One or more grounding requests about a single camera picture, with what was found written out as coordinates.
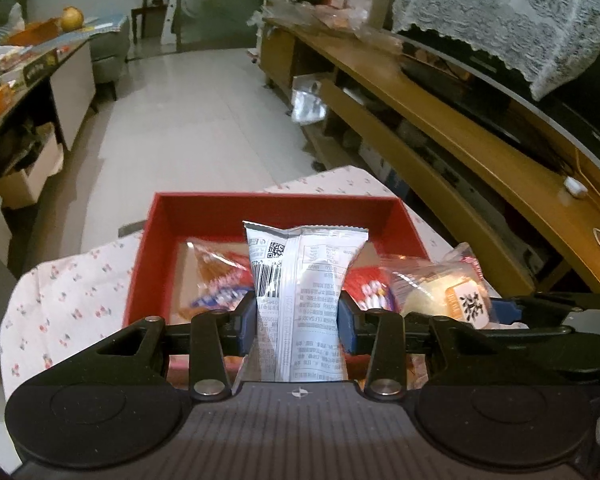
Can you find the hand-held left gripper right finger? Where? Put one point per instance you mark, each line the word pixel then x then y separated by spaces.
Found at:
pixel 347 329

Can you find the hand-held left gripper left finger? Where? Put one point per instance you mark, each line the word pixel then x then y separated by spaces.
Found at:
pixel 245 327

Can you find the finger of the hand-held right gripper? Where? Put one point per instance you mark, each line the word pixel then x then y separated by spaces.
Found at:
pixel 507 311
pixel 530 333

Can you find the red snack packet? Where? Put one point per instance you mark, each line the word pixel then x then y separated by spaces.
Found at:
pixel 370 290

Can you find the white snack packet black print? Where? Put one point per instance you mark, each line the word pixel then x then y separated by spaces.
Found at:
pixel 305 300

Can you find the blue white pastry packet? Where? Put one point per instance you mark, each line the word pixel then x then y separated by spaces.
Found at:
pixel 215 280

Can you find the clear steamed cake packet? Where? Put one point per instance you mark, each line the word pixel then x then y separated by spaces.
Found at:
pixel 425 295

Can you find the red cardboard box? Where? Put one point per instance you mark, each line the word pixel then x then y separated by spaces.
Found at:
pixel 150 260

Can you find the white power adapter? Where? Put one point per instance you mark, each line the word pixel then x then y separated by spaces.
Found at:
pixel 575 185

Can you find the wooden television cabinet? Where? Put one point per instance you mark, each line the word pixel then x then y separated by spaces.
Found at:
pixel 480 160

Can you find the cherry print tablecloth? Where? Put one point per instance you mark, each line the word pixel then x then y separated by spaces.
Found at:
pixel 70 305

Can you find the black television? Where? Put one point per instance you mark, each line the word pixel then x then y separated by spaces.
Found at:
pixel 570 120

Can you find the silver foil bag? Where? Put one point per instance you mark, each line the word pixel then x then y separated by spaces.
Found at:
pixel 307 102

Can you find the open cardboard box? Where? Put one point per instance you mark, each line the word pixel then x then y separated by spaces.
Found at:
pixel 30 175

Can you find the dark side table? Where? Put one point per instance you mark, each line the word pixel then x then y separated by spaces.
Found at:
pixel 72 90

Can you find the white lace cloth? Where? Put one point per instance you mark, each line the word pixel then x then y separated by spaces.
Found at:
pixel 505 15

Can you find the grey sofa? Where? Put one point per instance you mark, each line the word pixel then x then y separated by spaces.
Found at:
pixel 109 50

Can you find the clear plastic bags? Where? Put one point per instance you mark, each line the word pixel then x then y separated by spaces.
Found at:
pixel 330 20

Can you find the black flat box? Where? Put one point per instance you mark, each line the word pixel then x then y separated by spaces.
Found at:
pixel 40 67

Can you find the yellow pomelo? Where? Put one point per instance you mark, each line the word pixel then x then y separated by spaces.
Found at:
pixel 72 18

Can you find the orange basket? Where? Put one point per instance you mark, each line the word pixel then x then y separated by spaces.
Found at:
pixel 32 34

